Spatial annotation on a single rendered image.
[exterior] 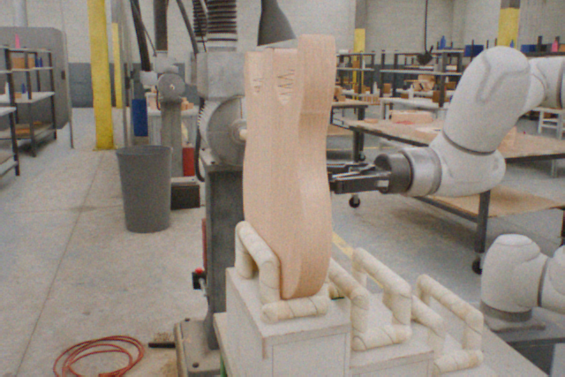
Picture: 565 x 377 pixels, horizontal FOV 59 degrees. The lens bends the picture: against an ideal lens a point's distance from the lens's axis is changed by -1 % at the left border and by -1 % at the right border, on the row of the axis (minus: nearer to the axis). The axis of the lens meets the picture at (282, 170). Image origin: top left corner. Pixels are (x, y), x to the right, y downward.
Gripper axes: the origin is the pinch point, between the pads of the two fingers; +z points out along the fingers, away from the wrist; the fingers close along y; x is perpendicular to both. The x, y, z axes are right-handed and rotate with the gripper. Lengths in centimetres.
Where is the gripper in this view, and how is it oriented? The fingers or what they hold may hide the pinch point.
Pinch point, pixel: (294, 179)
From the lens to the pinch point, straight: 85.4
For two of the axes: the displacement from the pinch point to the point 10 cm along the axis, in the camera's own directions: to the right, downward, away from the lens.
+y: -3.1, -2.1, 9.3
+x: 0.1, -9.8, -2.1
